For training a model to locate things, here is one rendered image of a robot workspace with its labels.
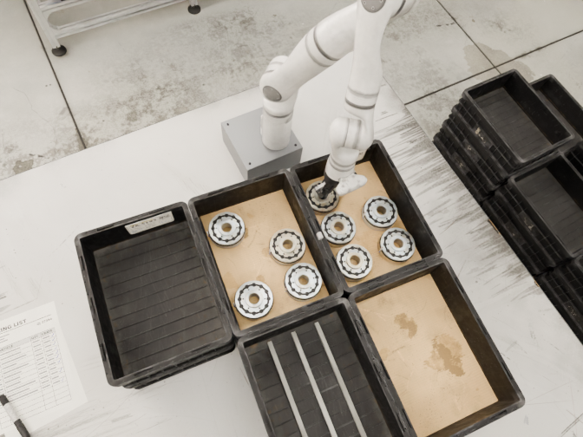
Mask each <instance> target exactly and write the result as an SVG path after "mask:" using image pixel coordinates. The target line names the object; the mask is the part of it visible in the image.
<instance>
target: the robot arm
mask: <svg viewBox="0 0 583 437"><path fill-rule="evenodd" d="M419 2H420V0H357V2H355V3H353V4H351V5H349V6H347V7H345V8H343V9H341V10H339V11H337V12H335V13H333V14H331V15H330V16H328V17H326V18H325V19H324V20H322V21H321V22H320V23H318V24H317V25H316V26H315V27H314V28H312V29H311V30H310V31H309V32H308V33H307V34H306V35H305V36H304V37H303V39H302V40H301V41H300V42H299V43H298V45H297V46H296V48H295V49H294V50H293V51H292V53H291V54H290V55H289V57H288V56H284V55H280V56H277V57H275V58H273V59H272V60H271V62H270V63H269V65H268V67H267V69H266V70H265V73H264V74H263V75H262V77H261V79H260V83H259V89H260V92H261V94H262V95H263V97H264V98H263V114H262V115H261V122H260V133H261V135H262V141H263V144H264V145H265V146H266V147H267V148H269V149H271V150H281V149H284V148H285V147H287V145H288V144H289V141H290V136H291V130H292V117H293V110H294V105H295V102H296V100H297V98H298V91H299V89H300V88H301V87H302V86H303V85H304V84H305V83H307V82H308V81H309V80H311V79H312V78H314V77H315V76H317V75H319V74H320V73H322V72H323V71H324V70H326V69H327V68H329V67H330V66H332V65H333V64H335V63H336V62H338V61H339V60H341V59H342V58H343V57H344V56H346V55H347V54H348V53H350V52H351V51H352V50H353V49H354V54H353V61H352V67H351V72H350V79H349V82H348V87H347V90H346V94H345V97H344V109H345V110H346V111H347V112H348V113H350V114H352V115H355V116H356V117H358V118H360V119H361V120H358V119H352V118H348V117H337V118H336V119H335V120H334V121H333V122H332V123H331V126H330V131H329V136H330V142H331V154H330V156H329V158H328V160H327V163H326V166H325V170H324V180H323V181H322V184H320V185H317V184H316V185H314V186H313V187H314V189H315V191H316V193H317V194H318V196H319V198H320V199H326V198H327V197H328V194H329V193H331V192H332V191H333V190H334V188H336V194H337V195H338V196H344V195H345V194H348V193H350V192H353V191H355V190H357V189H358V188H360V187H362V186H364V185H365V184H366V182H367V178H366V177H365V176H363V175H358V174H357V173H356V172H355V170H354V168H355V164H356V161H357V157H358V155H359V150H360V151H363V150H366V149H367V148H369V147H370V146H371V144H372V142H373V139H374V124H373V118H374V110H375V106H376V102H377V97H378V94H379V91H380V88H381V84H382V79H383V69H382V63H381V56H380V47H381V41H382V37H383V33H384V30H385V28H386V25H387V24H389V23H391V22H393V21H395V20H396V19H398V18H400V17H402V16H404V15H406V14H408V13H410V12H411V11H412V10H413V9H414V8H415V7H416V6H417V5H418V3H419Z"/></svg>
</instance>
